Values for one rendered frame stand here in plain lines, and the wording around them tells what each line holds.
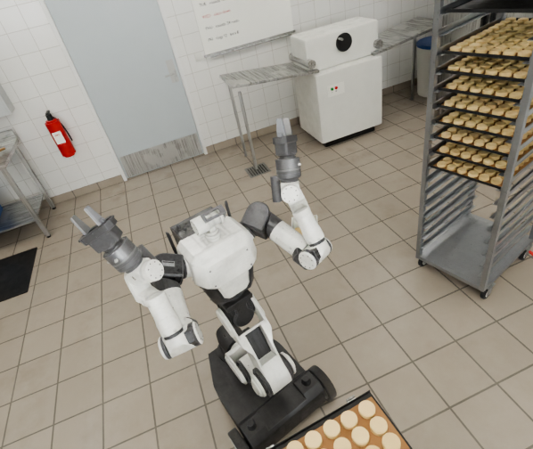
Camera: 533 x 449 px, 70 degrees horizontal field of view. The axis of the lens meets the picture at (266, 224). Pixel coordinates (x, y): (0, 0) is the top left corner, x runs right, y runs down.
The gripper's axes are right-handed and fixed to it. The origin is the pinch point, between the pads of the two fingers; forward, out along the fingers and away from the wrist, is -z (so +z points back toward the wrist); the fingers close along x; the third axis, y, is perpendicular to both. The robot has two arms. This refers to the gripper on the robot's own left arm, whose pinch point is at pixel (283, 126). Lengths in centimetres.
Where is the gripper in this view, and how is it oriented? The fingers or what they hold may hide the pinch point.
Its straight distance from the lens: 138.3
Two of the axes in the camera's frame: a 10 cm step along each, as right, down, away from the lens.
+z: 1.2, 9.7, 2.3
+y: -8.7, -0.1, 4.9
